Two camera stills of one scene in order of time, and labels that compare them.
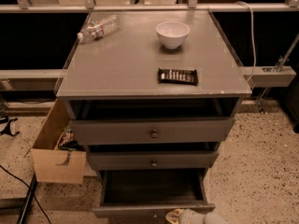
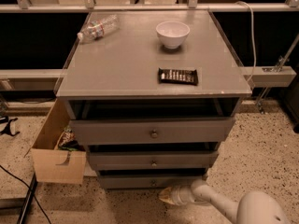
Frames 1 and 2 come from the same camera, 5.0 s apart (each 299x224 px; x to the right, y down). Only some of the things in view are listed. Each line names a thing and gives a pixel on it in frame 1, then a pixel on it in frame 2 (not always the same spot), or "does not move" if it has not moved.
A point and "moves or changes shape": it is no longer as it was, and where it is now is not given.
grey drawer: x=149 y=161 does not move
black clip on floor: x=4 y=119 does not move
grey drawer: x=149 y=193 moves or changes shape
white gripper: x=193 y=217 -> x=177 y=194
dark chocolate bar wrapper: x=185 y=77 does not move
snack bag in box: x=66 y=141 does not move
